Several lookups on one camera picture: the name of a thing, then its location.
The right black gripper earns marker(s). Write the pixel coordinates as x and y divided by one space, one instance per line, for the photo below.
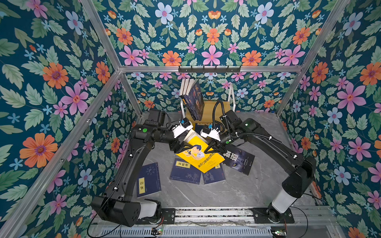
217 143

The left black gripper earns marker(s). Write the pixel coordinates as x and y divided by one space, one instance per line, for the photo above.
179 148

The yellow book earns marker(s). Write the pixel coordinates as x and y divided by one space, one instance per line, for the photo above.
196 154

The navy book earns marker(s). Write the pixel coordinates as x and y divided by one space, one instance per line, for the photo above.
148 181
185 172
214 175
198 128

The purple old man book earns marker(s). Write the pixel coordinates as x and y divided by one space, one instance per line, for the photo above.
197 98
188 98

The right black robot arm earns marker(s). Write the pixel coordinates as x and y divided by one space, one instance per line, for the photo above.
300 169

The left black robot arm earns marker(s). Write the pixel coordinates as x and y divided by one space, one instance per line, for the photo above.
115 204

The dark wolf cover book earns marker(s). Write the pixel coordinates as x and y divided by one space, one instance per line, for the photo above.
238 159

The white wooden book shelf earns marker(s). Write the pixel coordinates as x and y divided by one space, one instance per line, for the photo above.
212 110

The black book gold title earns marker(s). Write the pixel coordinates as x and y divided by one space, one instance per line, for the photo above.
183 88

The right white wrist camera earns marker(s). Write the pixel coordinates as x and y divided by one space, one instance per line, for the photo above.
211 132

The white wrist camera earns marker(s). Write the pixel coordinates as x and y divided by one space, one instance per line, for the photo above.
211 132
183 126

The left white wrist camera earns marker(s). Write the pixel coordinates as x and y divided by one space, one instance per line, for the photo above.
183 126

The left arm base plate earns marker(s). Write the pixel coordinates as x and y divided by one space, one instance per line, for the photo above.
166 217

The black wall hook rail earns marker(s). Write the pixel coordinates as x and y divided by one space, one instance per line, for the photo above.
209 69

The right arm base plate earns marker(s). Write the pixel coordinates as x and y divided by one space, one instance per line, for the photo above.
264 215

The aluminium front rail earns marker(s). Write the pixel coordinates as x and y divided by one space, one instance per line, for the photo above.
228 222

